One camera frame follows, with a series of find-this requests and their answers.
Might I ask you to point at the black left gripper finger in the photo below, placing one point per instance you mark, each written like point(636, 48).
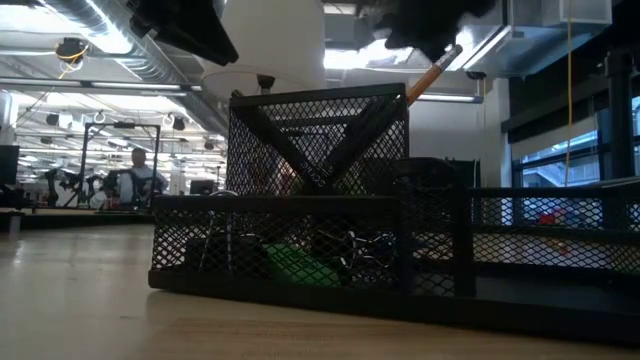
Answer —
point(190, 30)

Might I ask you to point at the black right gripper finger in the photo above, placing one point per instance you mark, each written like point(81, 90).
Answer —
point(440, 25)

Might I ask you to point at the orange pencil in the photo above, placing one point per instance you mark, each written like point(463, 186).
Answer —
point(430, 75)

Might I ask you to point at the black pen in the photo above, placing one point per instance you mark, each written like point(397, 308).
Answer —
point(275, 145)
point(350, 150)

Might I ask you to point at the black mesh desk organizer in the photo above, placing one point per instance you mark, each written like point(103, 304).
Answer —
point(275, 205)

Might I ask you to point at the green binder clip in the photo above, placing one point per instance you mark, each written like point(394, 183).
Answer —
point(300, 267)

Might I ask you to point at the person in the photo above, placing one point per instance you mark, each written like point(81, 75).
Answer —
point(140, 177)

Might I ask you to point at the red box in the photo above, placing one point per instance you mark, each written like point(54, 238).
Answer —
point(552, 219)

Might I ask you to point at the black background monitor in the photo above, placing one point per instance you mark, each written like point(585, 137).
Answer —
point(9, 165)

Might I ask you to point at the black background table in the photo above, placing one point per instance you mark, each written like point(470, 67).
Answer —
point(60, 220)

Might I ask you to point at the black binder clip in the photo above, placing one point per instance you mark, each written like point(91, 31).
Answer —
point(370, 250)
point(220, 260)

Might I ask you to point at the black ceiling security camera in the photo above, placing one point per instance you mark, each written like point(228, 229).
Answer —
point(476, 75)

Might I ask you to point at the wide silver ceiling duct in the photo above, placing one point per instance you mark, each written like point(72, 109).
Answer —
point(550, 40)

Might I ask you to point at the black metal frame stand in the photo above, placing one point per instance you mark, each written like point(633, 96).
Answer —
point(120, 125)

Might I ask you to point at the black ceiling dome camera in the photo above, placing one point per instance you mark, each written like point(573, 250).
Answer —
point(71, 49)

